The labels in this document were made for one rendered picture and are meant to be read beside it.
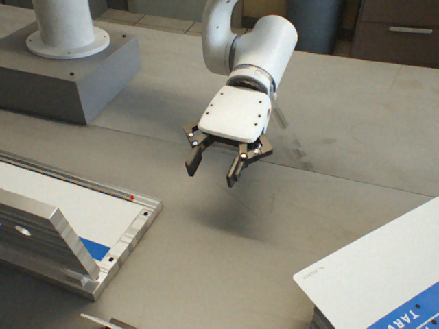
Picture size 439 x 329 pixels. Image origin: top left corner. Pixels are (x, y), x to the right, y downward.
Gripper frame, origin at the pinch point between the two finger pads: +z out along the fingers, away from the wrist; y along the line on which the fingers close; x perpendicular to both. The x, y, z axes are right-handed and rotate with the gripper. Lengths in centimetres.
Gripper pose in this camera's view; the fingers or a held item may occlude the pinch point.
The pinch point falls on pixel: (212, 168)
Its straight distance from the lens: 66.8
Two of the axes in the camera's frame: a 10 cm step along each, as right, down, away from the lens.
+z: -3.7, 8.0, -4.7
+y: -9.2, -2.5, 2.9
